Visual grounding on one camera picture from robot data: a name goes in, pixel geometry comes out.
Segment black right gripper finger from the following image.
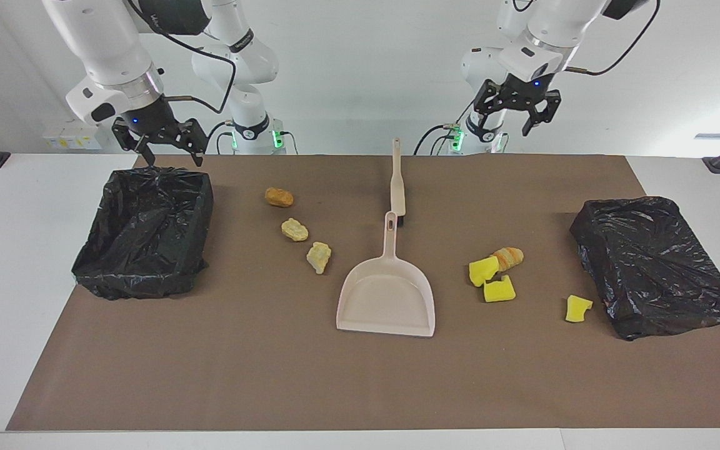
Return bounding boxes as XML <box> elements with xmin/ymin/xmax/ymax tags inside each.
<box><xmin>112</xmin><ymin>122</ymin><xmax>154</xmax><ymax>168</ymax></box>
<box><xmin>169</xmin><ymin>118</ymin><xmax>208</xmax><ymax>168</ymax></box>

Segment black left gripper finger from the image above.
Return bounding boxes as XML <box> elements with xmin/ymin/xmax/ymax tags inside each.
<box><xmin>521</xmin><ymin>91</ymin><xmax>563</xmax><ymax>138</ymax></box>
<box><xmin>474</xmin><ymin>81</ymin><xmax>501</xmax><ymax>136</ymax></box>

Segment beige hand brush black bristles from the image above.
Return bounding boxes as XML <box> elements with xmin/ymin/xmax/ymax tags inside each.
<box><xmin>389</xmin><ymin>138</ymin><xmax>407</xmax><ymax>227</ymax></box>

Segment pale yellow scrap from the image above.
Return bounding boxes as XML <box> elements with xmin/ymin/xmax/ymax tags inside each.
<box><xmin>281</xmin><ymin>217</ymin><xmax>309</xmax><ymax>243</ymax></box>
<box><xmin>306</xmin><ymin>242</ymin><xmax>333</xmax><ymax>275</ymax></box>

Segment striped orange bread toy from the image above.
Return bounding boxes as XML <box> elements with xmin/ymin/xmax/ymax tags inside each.
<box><xmin>490</xmin><ymin>247</ymin><xmax>524</xmax><ymax>272</ymax></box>

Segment yellow green sponge piece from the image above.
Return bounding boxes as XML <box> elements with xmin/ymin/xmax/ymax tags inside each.
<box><xmin>565</xmin><ymin>295</ymin><xmax>594</xmax><ymax>324</ymax></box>
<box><xmin>483</xmin><ymin>275</ymin><xmax>517</xmax><ymax>303</ymax></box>
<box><xmin>468</xmin><ymin>256</ymin><xmax>500</xmax><ymax>288</ymax></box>

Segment beige plastic dustpan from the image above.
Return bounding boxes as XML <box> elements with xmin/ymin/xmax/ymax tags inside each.
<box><xmin>336</xmin><ymin>211</ymin><xmax>436</xmax><ymax>338</ymax></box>

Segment bin with black plastic liner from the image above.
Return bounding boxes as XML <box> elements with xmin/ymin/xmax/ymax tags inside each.
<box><xmin>71</xmin><ymin>166</ymin><xmax>214</xmax><ymax>301</ymax></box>
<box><xmin>569</xmin><ymin>196</ymin><xmax>720</xmax><ymax>341</ymax></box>

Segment brown table mat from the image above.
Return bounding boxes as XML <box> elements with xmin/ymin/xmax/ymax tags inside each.
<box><xmin>7</xmin><ymin>154</ymin><xmax>720</xmax><ymax>432</ymax></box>

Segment black base cable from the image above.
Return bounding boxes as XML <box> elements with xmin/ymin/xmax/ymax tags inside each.
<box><xmin>204</xmin><ymin>121</ymin><xmax>236</xmax><ymax>156</ymax></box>
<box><xmin>413</xmin><ymin>122</ymin><xmax>462</xmax><ymax>156</ymax></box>

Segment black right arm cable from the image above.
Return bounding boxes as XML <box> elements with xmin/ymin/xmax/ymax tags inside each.
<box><xmin>126</xmin><ymin>0</ymin><xmax>238</xmax><ymax>116</ymax></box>

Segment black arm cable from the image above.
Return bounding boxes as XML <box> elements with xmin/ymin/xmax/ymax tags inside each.
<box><xmin>563</xmin><ymin>0</ymin><xmax>661</xmax><ymax>78</ymax></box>
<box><xmin>126</xmin><ymin>0</ymin><xmax>238</xmax><ymax>116</ymax></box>

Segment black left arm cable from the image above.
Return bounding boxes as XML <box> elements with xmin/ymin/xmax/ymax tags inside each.
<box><xmin>563</xmin><ymin>0</ymin><xmax>661</xmax><ymax>78</ymax></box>

